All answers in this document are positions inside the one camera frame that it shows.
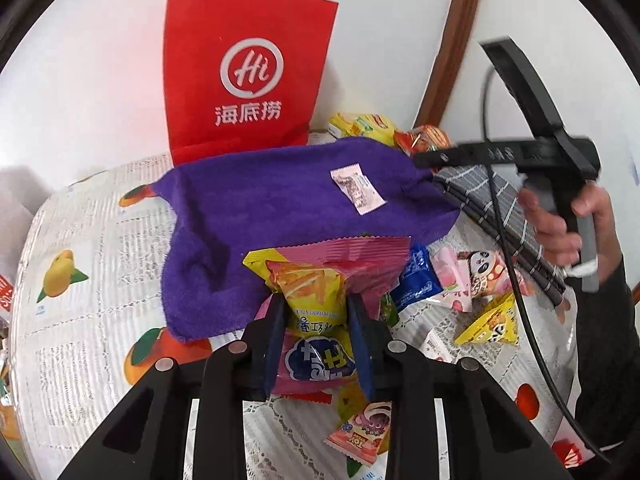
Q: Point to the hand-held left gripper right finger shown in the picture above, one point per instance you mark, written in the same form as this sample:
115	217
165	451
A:
361	355

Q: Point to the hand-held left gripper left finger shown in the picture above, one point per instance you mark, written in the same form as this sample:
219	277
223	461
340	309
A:
275	355

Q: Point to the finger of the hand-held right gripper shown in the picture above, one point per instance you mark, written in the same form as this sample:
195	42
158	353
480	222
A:
460	155

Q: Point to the pink cartoon snack packet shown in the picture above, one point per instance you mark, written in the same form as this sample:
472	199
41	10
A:
362	430

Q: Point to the pink yellow snack bag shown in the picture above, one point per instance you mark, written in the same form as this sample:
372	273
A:
320	280

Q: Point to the person's right forearm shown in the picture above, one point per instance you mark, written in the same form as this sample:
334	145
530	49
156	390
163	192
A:
610	350

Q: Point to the person's right hand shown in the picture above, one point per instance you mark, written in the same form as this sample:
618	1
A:
552	240

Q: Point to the orange chip bag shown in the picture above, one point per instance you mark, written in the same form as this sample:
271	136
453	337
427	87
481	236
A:
435	137

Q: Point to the grey checked cushion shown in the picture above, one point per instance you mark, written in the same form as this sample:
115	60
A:
470	187

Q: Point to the yellow green snack packet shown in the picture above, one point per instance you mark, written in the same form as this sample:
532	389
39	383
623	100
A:
350	395

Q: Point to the red nut packet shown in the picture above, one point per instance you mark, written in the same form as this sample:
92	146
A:
407	144

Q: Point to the white red snack packet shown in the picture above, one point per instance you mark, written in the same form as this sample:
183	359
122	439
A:
435	347

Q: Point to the blue snack packet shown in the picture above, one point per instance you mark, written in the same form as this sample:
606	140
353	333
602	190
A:
415	280

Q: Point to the yellow chip bag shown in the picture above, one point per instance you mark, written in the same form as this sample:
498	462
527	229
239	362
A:
365	127

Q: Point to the white sachet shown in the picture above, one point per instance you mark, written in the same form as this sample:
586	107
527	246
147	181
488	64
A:
357	187

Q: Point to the pink peach packet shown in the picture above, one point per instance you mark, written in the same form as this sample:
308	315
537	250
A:
450	285

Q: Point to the panda print packet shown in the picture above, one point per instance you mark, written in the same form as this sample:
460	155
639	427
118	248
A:
482	272

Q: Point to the yellow triangular snack packet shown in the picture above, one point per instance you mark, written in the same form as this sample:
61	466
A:
492	327

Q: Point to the purple towel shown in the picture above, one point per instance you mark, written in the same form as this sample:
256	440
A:
260	200

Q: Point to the red paper bag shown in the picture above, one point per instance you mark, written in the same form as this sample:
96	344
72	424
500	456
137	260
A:
250	60

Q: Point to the red box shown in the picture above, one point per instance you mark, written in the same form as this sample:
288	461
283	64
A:
5	292

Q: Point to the wooden door frame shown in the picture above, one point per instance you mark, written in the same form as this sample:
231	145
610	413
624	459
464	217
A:
452	50

